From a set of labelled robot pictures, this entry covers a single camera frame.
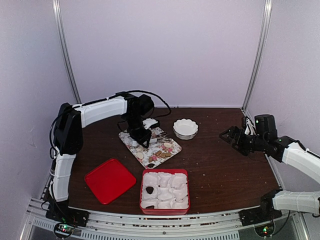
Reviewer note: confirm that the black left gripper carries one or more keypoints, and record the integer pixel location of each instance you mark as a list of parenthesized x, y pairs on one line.
[(142, 138)]

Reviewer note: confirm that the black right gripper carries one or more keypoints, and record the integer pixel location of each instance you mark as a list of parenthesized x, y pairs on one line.
[(234, 130)]

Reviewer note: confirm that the dark heart chocolate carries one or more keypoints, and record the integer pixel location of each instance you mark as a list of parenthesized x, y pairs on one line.
[(149, 190)]

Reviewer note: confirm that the dark chocolate front cell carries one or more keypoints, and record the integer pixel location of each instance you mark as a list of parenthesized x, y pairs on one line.
[(150, 207)]

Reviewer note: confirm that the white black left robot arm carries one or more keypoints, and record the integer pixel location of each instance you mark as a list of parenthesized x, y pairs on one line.
[(68, 127)]

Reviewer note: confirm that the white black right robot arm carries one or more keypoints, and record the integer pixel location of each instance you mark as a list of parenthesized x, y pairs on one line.
[(261, 135)]

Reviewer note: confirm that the white oval chocolate lower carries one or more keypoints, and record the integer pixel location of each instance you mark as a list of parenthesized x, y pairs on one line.
[(140, 155)]

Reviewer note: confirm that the white oval chocolate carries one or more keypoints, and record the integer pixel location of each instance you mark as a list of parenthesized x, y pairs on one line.
[(167, 145), (140, 155)]

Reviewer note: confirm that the dark round chocolate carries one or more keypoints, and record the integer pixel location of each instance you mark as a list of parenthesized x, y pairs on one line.
[(151, 165)]

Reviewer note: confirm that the floral rectangular tray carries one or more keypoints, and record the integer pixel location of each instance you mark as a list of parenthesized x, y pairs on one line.
[(152, 154)]

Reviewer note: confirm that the white scalloped ceramic dish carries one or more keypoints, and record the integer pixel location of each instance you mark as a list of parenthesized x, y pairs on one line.
[(185, 129)]

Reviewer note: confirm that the red tin lid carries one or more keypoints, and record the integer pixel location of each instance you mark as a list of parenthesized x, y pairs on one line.
[(109, 181)]

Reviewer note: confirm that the white paper cup liners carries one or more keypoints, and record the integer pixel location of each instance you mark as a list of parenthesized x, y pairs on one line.
[(167, 191)]

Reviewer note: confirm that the red tin box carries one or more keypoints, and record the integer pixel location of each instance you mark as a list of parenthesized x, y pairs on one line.
[(165, 191)]

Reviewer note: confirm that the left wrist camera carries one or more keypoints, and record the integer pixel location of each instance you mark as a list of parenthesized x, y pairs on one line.
[(150, 123)]

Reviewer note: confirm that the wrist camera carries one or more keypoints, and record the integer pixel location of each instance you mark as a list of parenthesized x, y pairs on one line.
[(150, 123), (248, 126)]

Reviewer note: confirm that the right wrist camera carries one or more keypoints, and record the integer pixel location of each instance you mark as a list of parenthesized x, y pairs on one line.
[(248, 126)]

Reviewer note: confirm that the front aluminium rail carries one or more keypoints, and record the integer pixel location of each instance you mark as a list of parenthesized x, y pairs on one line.
[(224, 225)]

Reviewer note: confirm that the right aluminium frame post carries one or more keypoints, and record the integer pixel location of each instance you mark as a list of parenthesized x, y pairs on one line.
[(264, 30)]

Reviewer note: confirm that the aluminium frame post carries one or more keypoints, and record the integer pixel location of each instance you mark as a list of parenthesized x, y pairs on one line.
[(64, 48), (264, 30)]

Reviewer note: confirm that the left aluminium frame post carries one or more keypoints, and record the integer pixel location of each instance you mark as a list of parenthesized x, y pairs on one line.
[(64, 48)]

